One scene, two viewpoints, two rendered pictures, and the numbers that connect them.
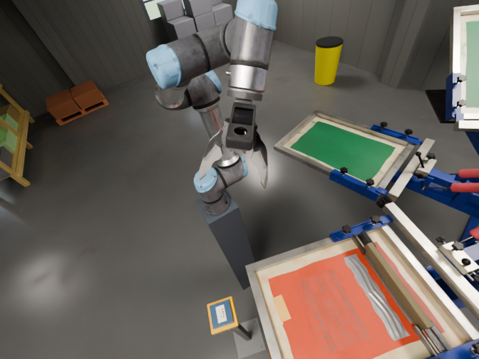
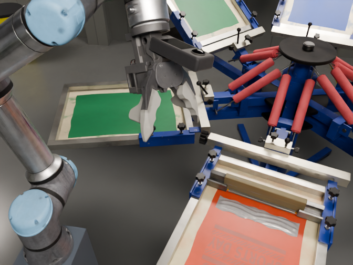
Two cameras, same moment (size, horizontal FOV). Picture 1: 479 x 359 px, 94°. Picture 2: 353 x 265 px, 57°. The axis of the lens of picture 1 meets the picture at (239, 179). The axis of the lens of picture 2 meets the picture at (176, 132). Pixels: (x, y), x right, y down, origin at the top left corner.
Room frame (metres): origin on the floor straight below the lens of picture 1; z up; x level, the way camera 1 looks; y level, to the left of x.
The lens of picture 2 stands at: (0.10, 0.42, 2.18)
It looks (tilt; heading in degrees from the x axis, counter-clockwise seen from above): 42 degrees down; 299
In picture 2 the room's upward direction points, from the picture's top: straight up
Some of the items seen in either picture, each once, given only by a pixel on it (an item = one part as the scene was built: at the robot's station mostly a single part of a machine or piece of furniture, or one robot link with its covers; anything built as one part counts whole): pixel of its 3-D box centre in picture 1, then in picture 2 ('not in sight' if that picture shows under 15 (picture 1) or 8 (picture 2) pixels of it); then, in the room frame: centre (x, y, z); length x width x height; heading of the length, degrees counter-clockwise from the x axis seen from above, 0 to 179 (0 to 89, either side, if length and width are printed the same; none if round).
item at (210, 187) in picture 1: (209, 183); (35, 216); (0.73, 0.15, 1.37); 0.13 x 0.12 x 0.14; 111
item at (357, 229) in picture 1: (357, 231); (205, 175); (0.48, -0.55, 0.98); 0.30 x 0.05 x 0.07; 95
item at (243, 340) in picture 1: (238, 328); not in sight; (0.26, 0.24, 0.48); 0.22 x 0.22 x 0.96; 5
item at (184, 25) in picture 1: (200, 30); not in sight; (6.25, 0.03, 0.67); 1.41 x 0.90 x 1.33; 109
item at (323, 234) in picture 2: (449, 359); (326, 216); (-0.07, -0.59, 0.98); 0.30 x 0.05 x 0.07; 95
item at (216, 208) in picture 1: (214, 198); (45, 240); (0.72, 0.15, 1.25); 0.15 x 0.15 x 0.10
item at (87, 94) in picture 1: (76, 101); not in sight; (5.22, 3.09, 0.19); 1.15 x 0.80 x 0.38; 109
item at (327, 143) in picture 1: (363, 144); (147, 97); (1.02, -0.87, 1.05); 1.08 x 0.61 x 0.23; 35
